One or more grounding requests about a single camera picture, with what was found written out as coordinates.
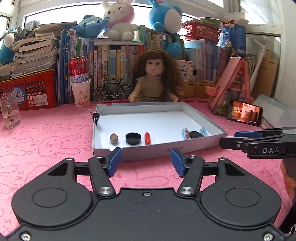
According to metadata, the light blue hair clip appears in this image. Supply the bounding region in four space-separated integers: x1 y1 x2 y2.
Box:
200 127 211 137

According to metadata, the black round lid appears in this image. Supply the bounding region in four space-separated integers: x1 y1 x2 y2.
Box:
189 131 203 138
125 133 142 145

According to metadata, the brown walnut keychain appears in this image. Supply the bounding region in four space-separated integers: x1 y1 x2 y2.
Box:
110 133 118 144

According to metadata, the person's right hand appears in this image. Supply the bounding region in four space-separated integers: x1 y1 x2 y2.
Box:
280 161 296 203

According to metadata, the smartphone showing video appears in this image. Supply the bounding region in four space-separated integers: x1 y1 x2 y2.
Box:
227 101 263 126

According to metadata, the pink triangular toy house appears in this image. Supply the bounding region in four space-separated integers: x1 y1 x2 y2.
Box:
205 57 251 115

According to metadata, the blue hair clip in tray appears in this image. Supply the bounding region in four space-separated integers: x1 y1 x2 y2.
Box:
182 128 190 140

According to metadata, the pink rabbit tablecloth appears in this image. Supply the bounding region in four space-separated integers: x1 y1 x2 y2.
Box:
1 104 295 235

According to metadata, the colourful pencil box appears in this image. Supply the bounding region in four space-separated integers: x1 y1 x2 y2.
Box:
176 60 194 81

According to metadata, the black binder clip on tray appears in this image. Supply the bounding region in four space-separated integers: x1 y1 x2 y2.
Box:
88 108 104 125

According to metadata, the small red bottle toy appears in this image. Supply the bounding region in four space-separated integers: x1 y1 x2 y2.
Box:
144 132 151 145

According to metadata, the white cardboard tray box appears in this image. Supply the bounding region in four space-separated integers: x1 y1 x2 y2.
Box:
92 102 227 162

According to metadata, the black round lid in tray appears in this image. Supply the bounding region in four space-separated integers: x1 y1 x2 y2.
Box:
125 133 142 145

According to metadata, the blue cardboard box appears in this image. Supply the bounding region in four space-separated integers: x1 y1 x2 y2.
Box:
220 20 246 57

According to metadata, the clear glass mug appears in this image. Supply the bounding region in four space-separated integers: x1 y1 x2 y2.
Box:
1 91 21 129

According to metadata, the brown-haired doll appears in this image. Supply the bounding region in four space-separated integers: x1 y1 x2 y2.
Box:
128 49 182 102

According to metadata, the red plastic basket left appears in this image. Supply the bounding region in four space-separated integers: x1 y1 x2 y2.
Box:
1 70 57 110

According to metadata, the red plastic basket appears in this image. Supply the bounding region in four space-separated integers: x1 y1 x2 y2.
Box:
182 22 221 44
1 70 57 110

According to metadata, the white cat paper cup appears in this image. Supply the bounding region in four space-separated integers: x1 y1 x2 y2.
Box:
71 78 91 108

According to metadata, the red plastic basket top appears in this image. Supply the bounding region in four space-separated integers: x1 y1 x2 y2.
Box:
182 22 221 44

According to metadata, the black miniature bicycle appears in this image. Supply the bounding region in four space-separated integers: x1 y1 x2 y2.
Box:
92 78 133 102

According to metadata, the red Budweiser can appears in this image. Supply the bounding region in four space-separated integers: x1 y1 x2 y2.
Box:
69 56 89 83

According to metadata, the large blue white plush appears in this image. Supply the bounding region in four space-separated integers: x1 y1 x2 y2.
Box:
149 1 183 59

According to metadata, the stack of books left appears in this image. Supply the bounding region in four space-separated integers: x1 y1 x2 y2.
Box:
1 21 77 80

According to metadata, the row of upright books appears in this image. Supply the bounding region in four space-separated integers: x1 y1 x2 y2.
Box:
56 25 255 105

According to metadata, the blue white plush far left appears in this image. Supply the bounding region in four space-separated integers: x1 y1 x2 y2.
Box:
0 29 17 65

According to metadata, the blue plush lying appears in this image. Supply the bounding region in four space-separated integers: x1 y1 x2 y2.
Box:
74 15 110 39

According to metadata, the pink white bunny plush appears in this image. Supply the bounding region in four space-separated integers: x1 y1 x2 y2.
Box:
101 0 138 41

